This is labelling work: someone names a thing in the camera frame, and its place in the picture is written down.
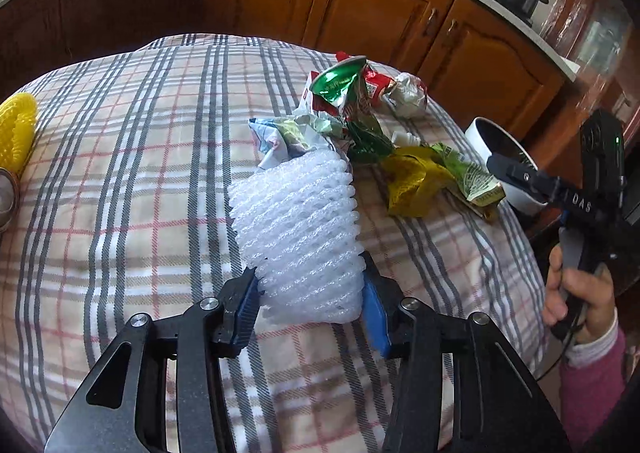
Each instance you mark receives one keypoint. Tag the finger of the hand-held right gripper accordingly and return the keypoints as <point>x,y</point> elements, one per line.
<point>520,178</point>

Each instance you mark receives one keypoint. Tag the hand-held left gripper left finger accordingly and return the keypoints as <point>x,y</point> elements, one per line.
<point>247,307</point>

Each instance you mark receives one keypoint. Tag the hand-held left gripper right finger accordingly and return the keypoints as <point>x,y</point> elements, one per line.
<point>375,320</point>

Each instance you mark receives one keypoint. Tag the light green packet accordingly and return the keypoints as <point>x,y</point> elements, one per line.
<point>475,183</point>

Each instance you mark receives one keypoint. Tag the white round trash bin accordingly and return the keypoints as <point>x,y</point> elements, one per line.
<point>480,138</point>

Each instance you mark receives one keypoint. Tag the white foam fruit net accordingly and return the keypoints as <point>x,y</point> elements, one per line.
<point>300,233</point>

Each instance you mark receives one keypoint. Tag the white paper ball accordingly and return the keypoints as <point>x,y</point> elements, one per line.
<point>407,94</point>

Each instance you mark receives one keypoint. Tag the red crushed packet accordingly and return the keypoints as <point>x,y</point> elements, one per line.
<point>376,83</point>

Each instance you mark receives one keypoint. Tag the person's right forearm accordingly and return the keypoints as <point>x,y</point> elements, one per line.
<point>595,393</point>

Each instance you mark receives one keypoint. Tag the person's right hand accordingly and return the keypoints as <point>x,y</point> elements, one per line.
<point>590,293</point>

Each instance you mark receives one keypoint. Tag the yellow plastic wrapper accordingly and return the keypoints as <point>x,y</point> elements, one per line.
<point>410,183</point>

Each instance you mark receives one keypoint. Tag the white paper scrap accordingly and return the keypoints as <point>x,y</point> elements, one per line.
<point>402,138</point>

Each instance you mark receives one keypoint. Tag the dark green wrapper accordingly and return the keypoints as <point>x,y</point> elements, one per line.
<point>367,140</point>

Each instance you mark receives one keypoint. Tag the plaid blanket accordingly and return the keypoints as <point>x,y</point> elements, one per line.
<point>125,208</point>

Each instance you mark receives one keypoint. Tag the crumpled colourful paper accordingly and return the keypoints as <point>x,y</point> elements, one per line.
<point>285,138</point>

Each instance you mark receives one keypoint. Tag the green foil wrapper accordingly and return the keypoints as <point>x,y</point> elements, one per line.
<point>335,83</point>

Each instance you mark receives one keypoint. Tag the wooden base cabinet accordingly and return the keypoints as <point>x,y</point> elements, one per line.
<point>380,8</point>

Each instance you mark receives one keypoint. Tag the metal drink can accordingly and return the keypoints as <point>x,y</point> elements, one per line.
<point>6,203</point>

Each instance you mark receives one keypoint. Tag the yellow foam fruit net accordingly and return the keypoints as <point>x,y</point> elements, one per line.
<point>17,133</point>

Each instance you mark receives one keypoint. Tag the wooden door frame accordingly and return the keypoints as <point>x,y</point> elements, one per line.
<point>590,33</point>

